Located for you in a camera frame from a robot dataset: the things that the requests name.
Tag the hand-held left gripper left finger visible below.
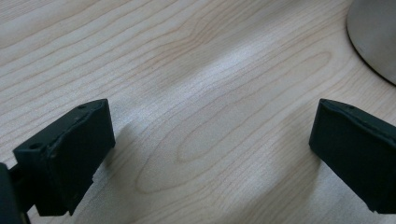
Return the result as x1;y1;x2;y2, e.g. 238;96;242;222
8;98;117;217

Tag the round grey metal base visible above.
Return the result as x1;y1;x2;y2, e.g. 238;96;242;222
346;0;396;86

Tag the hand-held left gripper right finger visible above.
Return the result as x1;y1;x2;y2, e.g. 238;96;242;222
308;98;396;215

